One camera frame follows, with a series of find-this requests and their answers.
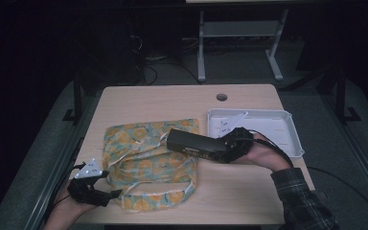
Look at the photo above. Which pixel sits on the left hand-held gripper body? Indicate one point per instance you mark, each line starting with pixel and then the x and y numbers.
pixel 84 190

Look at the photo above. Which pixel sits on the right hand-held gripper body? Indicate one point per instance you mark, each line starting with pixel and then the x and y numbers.
pixel 239 143

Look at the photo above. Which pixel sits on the white plastic tray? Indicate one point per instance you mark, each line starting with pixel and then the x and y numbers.
pixel 268 127

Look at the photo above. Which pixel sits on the black rectangular box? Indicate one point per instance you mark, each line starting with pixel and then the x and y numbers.
pixel 195 145

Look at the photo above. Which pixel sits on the orange print cloth bag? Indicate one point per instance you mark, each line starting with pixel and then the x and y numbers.
pixel 140 159

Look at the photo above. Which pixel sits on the person's left hand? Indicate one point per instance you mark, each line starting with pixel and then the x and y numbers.
pixel 70 209

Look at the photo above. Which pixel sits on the person's right hand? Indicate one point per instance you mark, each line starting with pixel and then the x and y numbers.
pixel 265 155

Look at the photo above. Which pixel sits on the black metal stand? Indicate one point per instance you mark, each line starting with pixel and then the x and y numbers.
pixel 341 96
pixel 76 96

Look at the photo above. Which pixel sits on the metal floor rail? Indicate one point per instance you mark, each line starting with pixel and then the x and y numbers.
pixel 357 150
pixel 56 179

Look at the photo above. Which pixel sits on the white metal desk frame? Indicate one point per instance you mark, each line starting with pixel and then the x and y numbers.
pixel 239 28

